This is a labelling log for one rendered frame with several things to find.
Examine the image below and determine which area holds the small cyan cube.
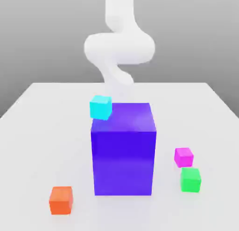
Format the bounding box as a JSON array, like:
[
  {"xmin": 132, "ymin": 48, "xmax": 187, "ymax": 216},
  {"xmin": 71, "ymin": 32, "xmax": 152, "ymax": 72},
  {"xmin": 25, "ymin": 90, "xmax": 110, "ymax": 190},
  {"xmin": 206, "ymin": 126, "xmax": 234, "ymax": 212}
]
[{"xmin": 89, "ymin": 95, "xmax": 113, "ymax": 121}]

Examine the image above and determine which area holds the small magenta cube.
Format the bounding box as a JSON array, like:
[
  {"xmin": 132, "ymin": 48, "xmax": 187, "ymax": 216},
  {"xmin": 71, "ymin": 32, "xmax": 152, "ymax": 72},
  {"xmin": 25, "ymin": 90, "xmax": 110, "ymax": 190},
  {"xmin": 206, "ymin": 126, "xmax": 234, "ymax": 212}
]
[{"xmin": 174, "ymin": 147, "xmax": 195, "ymax": 168}]

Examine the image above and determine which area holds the small green cube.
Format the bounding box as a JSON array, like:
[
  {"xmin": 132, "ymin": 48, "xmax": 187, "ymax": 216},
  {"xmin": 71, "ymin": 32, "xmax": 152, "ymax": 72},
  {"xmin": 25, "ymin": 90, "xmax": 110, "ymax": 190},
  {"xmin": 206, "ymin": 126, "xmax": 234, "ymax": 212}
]
[{"xmin": 180, "ymin": 167, "xmax": 202, "ymax": 193}]

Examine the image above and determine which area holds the small orange cube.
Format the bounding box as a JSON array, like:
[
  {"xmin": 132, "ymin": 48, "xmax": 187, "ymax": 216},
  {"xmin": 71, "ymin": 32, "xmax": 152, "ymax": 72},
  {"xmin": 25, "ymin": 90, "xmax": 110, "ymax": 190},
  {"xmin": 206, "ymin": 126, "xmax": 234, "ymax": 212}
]
[{"xmin": 49, "ymin": 186, "xmax": 74, "ymax": 216}]

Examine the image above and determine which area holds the large blue box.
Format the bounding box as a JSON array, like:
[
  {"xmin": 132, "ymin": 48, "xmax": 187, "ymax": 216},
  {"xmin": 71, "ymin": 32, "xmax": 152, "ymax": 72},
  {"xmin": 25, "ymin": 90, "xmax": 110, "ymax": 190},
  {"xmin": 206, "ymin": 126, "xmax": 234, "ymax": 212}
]
[{"xmin": 90, "ymin": 102, "xmax": 157, "ymax": 196}]

